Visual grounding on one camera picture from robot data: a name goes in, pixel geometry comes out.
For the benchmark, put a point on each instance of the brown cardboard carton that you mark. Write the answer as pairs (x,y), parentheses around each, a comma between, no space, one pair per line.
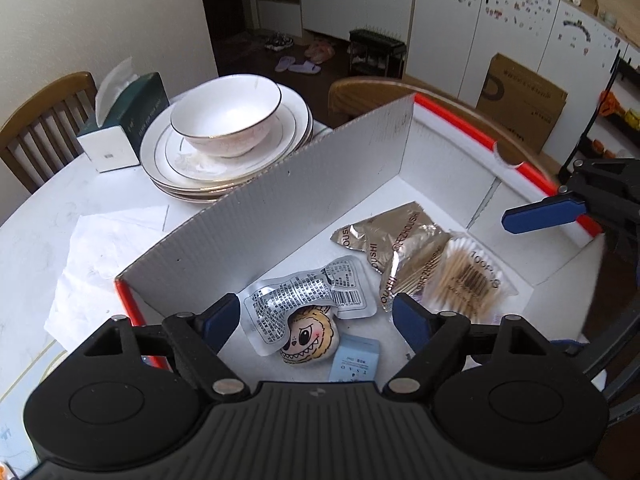
(521,101)

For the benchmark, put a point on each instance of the black shoe rack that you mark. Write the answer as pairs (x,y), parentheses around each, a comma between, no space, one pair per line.
(374,54)

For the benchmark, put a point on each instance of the stack of white plates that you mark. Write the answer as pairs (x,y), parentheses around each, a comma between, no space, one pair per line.
(178,169)

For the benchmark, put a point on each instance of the white paper sheet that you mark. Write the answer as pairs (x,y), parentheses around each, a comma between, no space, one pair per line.
(101,246)

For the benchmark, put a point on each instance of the silver foil blister pack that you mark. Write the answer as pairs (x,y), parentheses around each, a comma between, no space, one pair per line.
(266,305)

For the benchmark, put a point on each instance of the wooden chair far side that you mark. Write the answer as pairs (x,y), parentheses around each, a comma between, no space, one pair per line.
(41,136)

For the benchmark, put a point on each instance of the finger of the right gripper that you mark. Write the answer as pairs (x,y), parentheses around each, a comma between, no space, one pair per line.
(547,213)

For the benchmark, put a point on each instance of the cotton swab pack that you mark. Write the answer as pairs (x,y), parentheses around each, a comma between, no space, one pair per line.
(467,280)

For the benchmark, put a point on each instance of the wooden chair near box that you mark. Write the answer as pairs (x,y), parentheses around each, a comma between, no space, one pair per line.
(356,96)

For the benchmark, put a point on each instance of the white bowl gold rim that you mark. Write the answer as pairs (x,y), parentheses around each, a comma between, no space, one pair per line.
(228,116)

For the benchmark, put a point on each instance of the light blue small carton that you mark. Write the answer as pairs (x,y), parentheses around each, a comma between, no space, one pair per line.
(355,360)

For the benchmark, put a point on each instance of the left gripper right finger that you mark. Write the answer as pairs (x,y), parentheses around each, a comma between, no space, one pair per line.
(437,340)

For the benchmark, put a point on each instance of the white storage cabinets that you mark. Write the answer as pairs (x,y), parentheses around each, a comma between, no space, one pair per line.
(451,44)

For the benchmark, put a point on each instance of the gold foil snack bag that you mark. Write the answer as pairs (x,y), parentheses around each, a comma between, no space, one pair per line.
(403,244)

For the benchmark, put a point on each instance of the red white cardboard box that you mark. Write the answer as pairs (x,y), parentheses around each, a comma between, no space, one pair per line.
(407,151)

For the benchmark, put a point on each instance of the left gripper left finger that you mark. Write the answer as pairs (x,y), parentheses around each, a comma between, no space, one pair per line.
(196,340)

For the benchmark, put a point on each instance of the cartoon face plush keychain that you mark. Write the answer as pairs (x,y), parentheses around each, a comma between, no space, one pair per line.
(313,336)

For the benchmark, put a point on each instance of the white green tissue box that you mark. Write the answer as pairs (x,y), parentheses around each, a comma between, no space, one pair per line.
(126,105)

